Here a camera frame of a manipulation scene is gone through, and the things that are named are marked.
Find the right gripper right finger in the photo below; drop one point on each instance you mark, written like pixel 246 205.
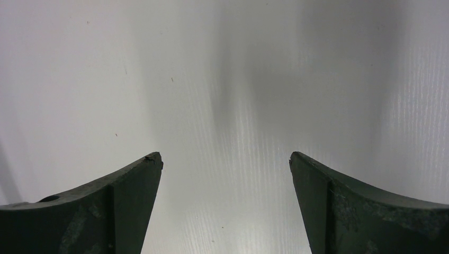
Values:
pixel 344 215

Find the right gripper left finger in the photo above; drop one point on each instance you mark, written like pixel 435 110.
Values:
pixel 108 215

